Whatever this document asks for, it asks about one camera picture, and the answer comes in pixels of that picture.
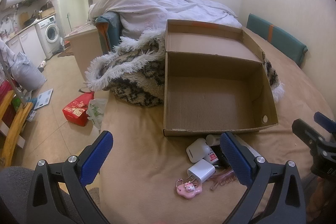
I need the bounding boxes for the bathroom scale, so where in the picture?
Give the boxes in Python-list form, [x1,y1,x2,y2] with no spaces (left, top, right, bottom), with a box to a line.
[34,89,53,110]

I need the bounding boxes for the white duvet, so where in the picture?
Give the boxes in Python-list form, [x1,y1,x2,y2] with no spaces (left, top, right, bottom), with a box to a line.
[88,0,242,39]

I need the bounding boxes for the open cardboard box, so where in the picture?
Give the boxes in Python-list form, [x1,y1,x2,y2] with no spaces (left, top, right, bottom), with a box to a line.
[163,19,278,136]

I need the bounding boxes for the white washing machine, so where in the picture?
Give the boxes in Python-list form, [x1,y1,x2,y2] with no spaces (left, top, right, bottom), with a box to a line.
[35,15,61,60]

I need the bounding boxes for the yellow wooden chair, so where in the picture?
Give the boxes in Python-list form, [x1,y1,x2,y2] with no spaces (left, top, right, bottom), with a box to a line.
[1,90,33,167]

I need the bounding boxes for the furry black white blanket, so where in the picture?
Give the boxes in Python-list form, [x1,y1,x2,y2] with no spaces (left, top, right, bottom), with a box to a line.
[85,28,285,107]

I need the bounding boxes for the white pill bottle red label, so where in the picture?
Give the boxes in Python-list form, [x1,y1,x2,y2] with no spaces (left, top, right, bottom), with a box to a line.
[204,134,224,165]

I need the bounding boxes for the white USB wall charger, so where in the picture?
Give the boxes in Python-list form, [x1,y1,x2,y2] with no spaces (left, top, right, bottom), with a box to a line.
[187,159,216,184]

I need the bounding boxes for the white earbuds case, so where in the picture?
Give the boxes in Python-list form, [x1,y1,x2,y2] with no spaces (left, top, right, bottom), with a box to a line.
[186,138,210,163]

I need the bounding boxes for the white kitchen cabinet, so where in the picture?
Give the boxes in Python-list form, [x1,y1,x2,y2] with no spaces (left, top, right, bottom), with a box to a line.
[6,26,46,67]

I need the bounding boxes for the beige bedside cabinet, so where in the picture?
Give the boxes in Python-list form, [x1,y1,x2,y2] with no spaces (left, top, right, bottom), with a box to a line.
[64,22,103,80]

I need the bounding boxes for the pink Hello Kitty charm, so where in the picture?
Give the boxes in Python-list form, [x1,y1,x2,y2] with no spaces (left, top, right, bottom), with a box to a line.
[175,178,203,200]

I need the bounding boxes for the black lighter red print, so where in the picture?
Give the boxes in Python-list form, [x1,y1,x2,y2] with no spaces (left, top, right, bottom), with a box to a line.
[211,145,230,169]

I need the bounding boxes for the white plastic bag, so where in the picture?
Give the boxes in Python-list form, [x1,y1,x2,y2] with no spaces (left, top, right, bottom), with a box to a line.
[86,98,108,130]

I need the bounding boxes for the person right hand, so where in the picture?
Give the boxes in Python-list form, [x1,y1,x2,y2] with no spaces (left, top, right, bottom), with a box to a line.
[306,177,335,223]

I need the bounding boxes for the green cushion orange stripe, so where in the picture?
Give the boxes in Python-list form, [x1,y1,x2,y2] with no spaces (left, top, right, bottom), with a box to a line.
[247,14,308,67]

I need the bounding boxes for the grey laundry bag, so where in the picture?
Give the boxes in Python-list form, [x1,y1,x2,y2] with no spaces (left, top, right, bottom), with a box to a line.
[10,52,46,92]

